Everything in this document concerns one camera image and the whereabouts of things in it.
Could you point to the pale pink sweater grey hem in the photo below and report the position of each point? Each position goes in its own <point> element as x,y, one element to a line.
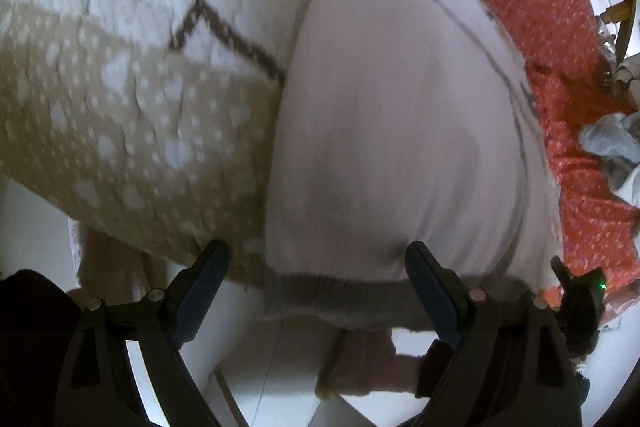
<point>390,117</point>

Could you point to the beige patterned fleece blanket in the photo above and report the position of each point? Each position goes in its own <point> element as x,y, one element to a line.
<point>130,97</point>

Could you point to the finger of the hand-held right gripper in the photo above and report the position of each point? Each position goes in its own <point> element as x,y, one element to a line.
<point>561,268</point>

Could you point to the grey crumpled cloth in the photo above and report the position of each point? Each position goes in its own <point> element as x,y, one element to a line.
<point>612,142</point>

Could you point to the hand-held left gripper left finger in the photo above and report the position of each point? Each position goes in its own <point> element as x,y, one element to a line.
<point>200,302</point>

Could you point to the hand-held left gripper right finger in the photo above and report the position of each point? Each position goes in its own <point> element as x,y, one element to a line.
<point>440,307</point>

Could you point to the red floral bedsheet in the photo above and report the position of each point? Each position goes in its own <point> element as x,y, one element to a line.
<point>590,197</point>

